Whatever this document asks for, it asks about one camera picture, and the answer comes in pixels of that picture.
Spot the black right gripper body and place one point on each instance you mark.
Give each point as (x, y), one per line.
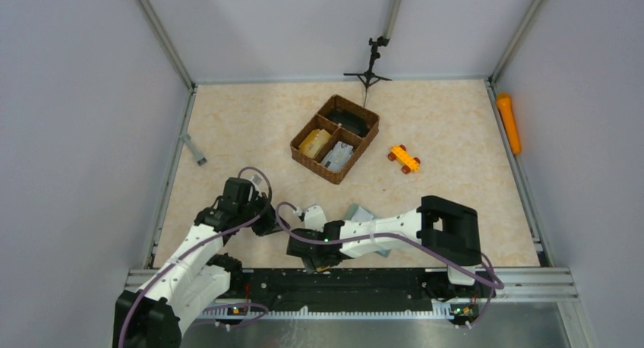
(312, 260)

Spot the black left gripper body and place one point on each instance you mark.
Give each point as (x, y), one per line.
(264, 223)

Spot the green leather card holder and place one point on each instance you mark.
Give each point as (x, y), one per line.
(362, 217)

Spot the brown woven divided basket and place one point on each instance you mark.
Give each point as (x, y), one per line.
(319, 121)

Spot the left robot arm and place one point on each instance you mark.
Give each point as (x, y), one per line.
(161, 310)

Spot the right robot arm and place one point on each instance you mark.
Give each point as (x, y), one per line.
(443, 229)

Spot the grey small tool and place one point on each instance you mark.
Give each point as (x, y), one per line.
(198, 156)

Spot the yellow item in basket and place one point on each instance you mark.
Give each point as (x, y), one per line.
(314, 141)

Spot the black item in basket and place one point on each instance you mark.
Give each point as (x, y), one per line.
(350, 121)

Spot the small orange red object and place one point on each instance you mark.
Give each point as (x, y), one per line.
(408, 164)

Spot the black mini tripod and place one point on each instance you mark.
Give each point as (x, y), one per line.
(368, 78)

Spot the grey pole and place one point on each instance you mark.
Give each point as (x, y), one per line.
(392, 14)

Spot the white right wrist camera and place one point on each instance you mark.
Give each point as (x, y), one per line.
(314, 218)

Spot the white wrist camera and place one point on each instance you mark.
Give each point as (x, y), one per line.
(314, 218)
(257, 180)

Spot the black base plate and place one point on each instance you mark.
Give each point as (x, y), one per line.
(350, 289)

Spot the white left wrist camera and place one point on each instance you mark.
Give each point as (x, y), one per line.
(257, 180)

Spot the orange cylindrical handle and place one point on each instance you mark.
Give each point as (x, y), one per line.
(505, 108)

